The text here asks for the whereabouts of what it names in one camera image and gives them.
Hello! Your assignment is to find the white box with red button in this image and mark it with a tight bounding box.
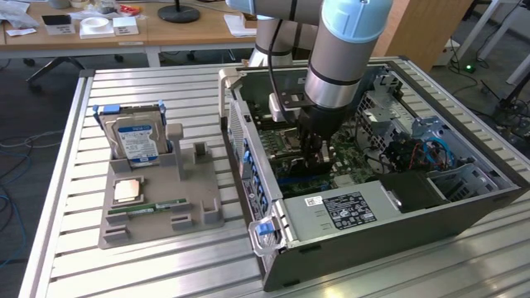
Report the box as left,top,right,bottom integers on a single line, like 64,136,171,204
441,38,462,68

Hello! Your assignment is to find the blue SATA wire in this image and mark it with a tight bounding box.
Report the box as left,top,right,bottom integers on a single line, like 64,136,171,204
422,136,457,172

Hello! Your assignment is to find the tall metal disk bay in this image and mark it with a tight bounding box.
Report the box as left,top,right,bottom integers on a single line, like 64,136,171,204
355,73,415,150

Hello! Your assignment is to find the white cube box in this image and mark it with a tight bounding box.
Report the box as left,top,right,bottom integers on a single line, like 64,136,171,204
112,17,140,37

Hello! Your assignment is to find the crumpled clear plastic bag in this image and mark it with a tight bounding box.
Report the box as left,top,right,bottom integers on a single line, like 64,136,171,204
0,1,40,29

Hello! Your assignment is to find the white desk frame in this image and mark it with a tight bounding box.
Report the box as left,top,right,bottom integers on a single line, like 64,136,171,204
456,0,530,85

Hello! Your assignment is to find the white floor cable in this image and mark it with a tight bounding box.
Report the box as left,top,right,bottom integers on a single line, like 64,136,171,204
0,130,62,148

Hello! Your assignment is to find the black tripod stand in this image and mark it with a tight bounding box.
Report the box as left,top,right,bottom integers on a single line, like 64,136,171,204
481,55,530,138

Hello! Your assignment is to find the open grey PC case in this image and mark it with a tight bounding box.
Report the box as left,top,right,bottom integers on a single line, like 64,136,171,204
218,59,522,293

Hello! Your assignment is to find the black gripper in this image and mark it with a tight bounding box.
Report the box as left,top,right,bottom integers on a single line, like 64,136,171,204
295,105,345,168

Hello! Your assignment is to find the white tape roll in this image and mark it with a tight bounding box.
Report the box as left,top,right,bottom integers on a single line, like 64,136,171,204
82,17,111,29

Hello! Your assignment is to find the black round lamp base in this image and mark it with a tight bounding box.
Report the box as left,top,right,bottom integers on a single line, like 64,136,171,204
156,0,202,24

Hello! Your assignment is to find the white paper stack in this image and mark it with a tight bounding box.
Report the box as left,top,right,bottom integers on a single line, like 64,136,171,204
223,14,261,38

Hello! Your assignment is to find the black wire bundle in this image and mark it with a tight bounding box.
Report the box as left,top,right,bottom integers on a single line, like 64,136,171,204
383,139,433,172

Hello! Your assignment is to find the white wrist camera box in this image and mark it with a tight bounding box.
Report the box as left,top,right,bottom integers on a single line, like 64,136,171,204
267,91,310,122

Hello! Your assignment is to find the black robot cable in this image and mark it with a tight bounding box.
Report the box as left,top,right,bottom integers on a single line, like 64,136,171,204
267,0,301,110

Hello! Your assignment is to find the silver CPU chip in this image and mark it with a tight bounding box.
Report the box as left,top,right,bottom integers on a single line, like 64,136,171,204
114,179,140,203

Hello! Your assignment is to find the wooden office desk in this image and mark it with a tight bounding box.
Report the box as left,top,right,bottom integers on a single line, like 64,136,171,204
0,2,161,68
140,0,377,68

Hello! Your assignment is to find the flat white box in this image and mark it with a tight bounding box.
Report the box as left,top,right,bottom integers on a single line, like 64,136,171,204
78,24,116,40

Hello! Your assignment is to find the clear case latch handle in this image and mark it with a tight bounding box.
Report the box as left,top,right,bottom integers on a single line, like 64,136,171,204
247,214,287,257

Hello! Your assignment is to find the green motherboard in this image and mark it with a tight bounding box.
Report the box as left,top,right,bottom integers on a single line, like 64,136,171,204
250,108,374,197

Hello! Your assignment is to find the CPU socket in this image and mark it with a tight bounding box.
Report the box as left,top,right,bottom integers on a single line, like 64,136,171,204
281,127,306,151

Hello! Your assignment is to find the blue floor cable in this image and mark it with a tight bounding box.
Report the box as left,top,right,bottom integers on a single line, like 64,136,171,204
0,148,31,268

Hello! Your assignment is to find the white box with black lid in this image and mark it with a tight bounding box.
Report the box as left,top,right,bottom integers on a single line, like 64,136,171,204
42,14,78,36

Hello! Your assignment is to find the black chair base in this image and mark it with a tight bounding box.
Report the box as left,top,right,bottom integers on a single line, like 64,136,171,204
23,55,126,91

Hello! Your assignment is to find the grey power supply unit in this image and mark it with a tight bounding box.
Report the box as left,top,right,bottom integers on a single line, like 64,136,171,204
275,181,403,242

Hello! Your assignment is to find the hard disk with blue carrier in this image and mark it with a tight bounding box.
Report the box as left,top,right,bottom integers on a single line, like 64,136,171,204
91,101,170,168

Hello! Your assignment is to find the grey plastic parts rack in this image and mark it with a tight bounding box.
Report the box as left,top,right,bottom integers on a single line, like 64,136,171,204
98,123,227,251

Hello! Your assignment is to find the long PCIe expansion slot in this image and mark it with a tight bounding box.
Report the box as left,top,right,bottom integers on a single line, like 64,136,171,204
278,175,325,186

